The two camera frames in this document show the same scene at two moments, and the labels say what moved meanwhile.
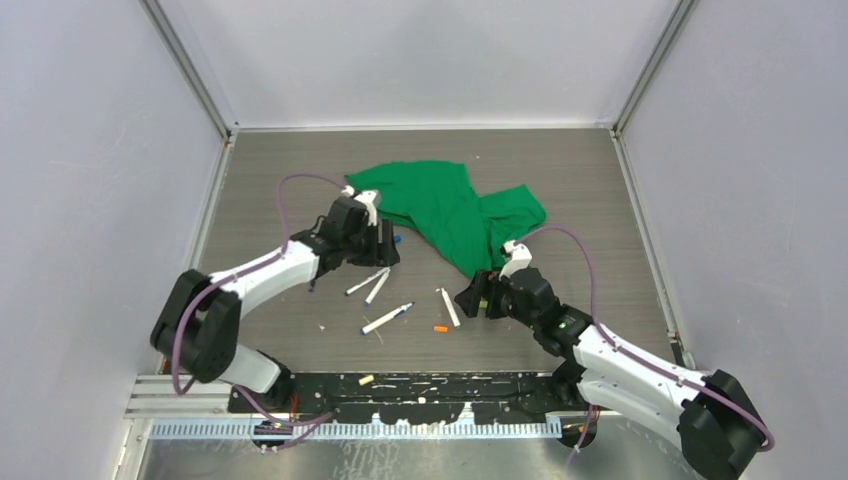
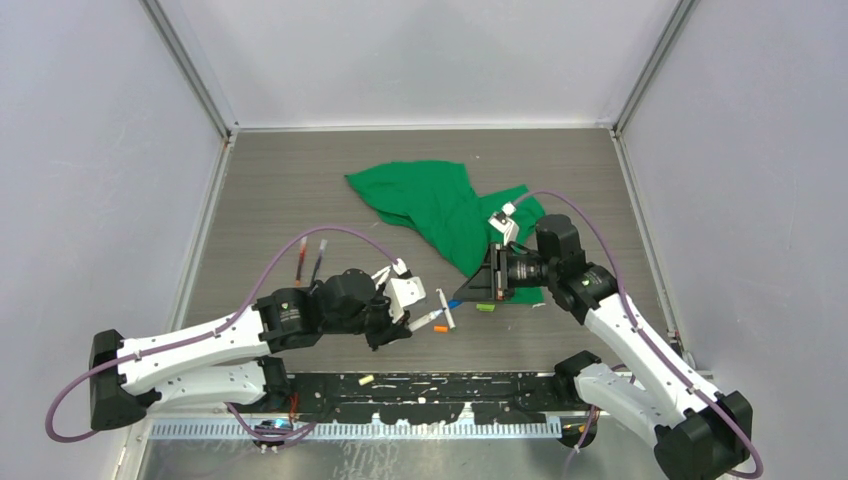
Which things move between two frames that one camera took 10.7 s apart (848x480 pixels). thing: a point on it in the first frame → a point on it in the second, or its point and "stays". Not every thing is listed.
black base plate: (415, 397) stays
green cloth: (437, 199) stays
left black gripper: (380, 255) → (390, 331)
